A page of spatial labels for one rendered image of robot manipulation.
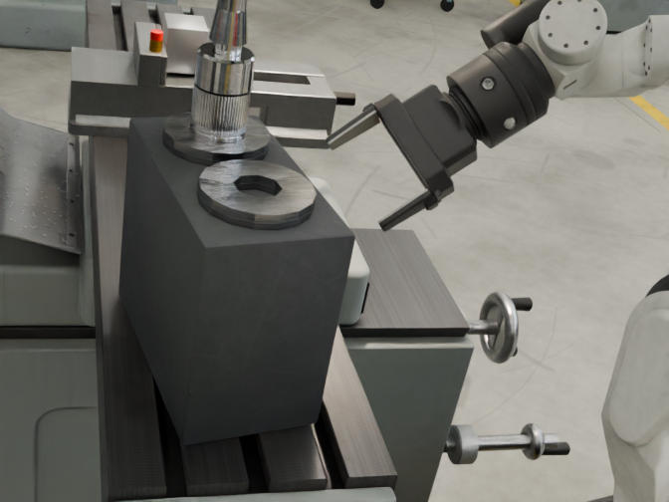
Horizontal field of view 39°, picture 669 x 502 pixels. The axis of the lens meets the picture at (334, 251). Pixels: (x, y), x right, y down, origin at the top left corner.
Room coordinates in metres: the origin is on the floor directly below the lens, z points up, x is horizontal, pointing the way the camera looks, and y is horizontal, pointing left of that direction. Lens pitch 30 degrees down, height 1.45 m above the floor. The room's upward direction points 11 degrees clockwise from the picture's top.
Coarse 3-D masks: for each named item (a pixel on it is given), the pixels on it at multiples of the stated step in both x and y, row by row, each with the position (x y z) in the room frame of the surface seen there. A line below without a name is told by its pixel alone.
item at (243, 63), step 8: (200, 48) 0.72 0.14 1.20; (208, 48) 0.72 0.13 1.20; (200, 56) 0.71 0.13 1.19; (208, 56) 0.71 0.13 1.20; (216, 56) 0.71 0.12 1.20; (224, 56) 0.71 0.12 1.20; (232, 56) 0.72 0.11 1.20; (240, 56) 0.72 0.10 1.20; (248, 56) 0.72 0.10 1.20; (200, 64) 0.71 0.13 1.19; (208, 64) 0.71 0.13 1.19; (216, 64) 0.70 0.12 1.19; (224, 64) 0.70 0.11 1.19; (232, 64) 0.71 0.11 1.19; (240, 64) 0.71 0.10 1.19; (248, 64) 0.71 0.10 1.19; (224, 72) 0.70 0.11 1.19; (232, 72) 0.71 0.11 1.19; (240, 72) 0.71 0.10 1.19
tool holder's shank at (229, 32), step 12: (228, 0) 0.71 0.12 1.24; (240, 0) 0.72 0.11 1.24; (216, 12) 0.72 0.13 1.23; (228, 12) 0.71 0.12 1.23; (240, 12) 0.72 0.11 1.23; (216, 24) 0.72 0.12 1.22; (228, 24) 0.71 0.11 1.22; (240, 24) 0.72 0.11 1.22; (216, 36) 0.71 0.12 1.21; (228, 36) 0.71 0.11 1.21; (240, 36) 0.72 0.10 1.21; (216, 48) 0.72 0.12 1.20; (228, 48) 0.72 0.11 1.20; (240, 48) 0.72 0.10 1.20
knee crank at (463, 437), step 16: (464, 432) 1.12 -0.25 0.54; (528, 432) 1.17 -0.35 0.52; (448, 448) 1.11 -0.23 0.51; (464, 448) 1.10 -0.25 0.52; (480, 448) 1.13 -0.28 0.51; (496, 448) 1.14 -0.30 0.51; (512, 448) 1.15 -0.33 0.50; (528, 448) 1.16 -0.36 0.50; (544, 448) 1.15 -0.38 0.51; (560, 448) 1.18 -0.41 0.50
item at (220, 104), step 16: (208, 80) 0.70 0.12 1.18; (224, 80) 0.70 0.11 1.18; (240, 80) 0.71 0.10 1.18; (208, 96) 0.70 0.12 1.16; (224, 96) 0.70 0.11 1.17; (240, 96) 0.71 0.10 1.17; (192, 112) 0.72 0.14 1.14; (208, 112) 0.70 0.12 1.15; (224, 112) 0.70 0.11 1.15; (240, 112) 0.71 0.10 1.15; (192, 128) 0.71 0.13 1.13; (208, 128) 0.70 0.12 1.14; (224, 128) 0.70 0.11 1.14; (240, 128) 0.71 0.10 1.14
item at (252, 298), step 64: (128, 128) 0.75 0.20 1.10; (256, 128) 0.74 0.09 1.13; (128, 192) 0.73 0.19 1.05; (192, 192) 0.63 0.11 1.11; (256, 192) 0.65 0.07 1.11; (320, 192) 0.68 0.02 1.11; (128, 256) 0.72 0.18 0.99; (192, 256) 0.58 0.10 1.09; (256, 256) 0.58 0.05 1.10; (320, 256) 0.60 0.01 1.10; (192, 320) 0.56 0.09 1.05; (256, 320) 0.58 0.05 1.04; (320, 320) 0.61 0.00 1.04; (192, 384) 0.56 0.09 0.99; (256, 384) 0.59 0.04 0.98; (320, 384) 0.61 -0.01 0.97
